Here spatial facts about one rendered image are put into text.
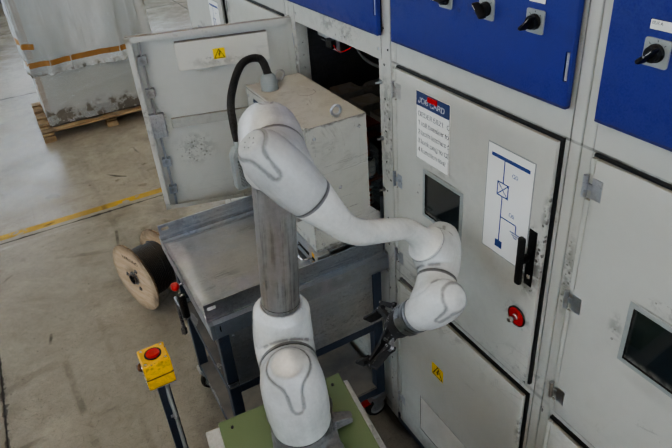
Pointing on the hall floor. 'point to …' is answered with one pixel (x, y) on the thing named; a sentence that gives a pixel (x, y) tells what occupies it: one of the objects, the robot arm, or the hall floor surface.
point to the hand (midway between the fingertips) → (365, 340)
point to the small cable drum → (144, 269)
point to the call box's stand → (172, 416)
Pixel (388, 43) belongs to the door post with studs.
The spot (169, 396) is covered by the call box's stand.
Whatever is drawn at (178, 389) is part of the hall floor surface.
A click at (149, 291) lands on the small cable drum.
